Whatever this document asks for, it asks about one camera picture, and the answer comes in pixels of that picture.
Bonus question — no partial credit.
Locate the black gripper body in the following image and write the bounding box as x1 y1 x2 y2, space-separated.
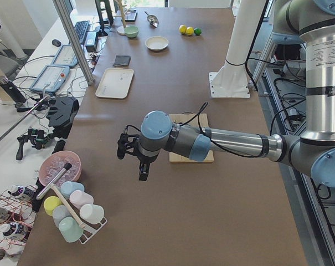
117 125 156 163

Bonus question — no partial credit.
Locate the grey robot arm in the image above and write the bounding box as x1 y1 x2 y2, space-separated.
117 1 335 187

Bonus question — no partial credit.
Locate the cream rectangular tray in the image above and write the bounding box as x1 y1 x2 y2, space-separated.
95 68 134 99

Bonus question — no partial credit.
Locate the steel muddler black tip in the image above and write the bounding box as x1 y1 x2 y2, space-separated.
35 163 72 200

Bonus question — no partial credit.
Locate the pink bowl of ice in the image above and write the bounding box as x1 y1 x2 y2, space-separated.
39 151 81 187

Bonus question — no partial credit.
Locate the white cup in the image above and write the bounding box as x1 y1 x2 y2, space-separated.
80 204 104 224

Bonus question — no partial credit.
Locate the black plastic stand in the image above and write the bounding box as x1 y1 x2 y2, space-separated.
46 96 79 139

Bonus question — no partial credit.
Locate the pink cup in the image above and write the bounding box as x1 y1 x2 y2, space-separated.
69 190 94 209

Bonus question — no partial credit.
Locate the light blue cup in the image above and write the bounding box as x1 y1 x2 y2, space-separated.
60 181 85 200

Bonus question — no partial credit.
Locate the wooden cutting board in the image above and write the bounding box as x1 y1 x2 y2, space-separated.
168 112 214 164

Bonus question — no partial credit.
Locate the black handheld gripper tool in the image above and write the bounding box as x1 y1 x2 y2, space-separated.
16 127 54 160

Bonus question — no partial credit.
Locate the grey folded cloth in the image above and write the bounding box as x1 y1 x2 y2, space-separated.
112 55 131 67

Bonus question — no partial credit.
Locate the grey cup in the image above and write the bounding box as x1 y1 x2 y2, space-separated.
52 205 71 228

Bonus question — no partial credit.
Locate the yellow cup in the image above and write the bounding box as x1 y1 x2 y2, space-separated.
43 196 62 216

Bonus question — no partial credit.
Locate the mint green cup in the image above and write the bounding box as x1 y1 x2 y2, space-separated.
58 217 84 243

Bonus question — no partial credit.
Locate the blue teach pendant near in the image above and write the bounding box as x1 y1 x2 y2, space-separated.
29 65 70 94

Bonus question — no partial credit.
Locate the blue teach pendant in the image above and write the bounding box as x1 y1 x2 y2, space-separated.
29 65 70 94
52 45 78 68

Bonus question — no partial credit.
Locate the cream round plate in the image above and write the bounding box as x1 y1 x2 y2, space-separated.
145 36 169 52

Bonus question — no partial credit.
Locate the blue teach pendant far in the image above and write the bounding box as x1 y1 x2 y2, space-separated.
52 45 78 68

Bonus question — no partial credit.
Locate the green ceramic bowl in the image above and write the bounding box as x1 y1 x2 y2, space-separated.
124 25 140 38

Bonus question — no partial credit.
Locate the wooden mug tree stand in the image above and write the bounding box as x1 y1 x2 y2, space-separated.
114 0 130 35

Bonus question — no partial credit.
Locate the black computer mouse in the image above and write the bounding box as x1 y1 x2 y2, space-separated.
51 39 61 47

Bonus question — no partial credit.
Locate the black keyboard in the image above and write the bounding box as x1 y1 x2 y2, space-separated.
74 21 90 44

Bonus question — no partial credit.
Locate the metal scoop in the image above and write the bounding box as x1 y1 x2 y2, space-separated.
145 11 159 28

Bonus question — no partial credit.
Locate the yellow lemon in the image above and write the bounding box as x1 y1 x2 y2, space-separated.
179 24 187 35
185 27 194 36

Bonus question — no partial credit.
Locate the green lime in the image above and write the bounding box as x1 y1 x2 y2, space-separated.
194 28 202 36

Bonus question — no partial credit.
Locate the white wire cup rack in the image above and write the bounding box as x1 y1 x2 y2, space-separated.
50 185 108 245

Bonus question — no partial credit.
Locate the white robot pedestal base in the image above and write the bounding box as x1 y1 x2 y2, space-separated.
209 0 268 98

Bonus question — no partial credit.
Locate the aluminium frame post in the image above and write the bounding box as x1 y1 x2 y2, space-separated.
53 0 94 85

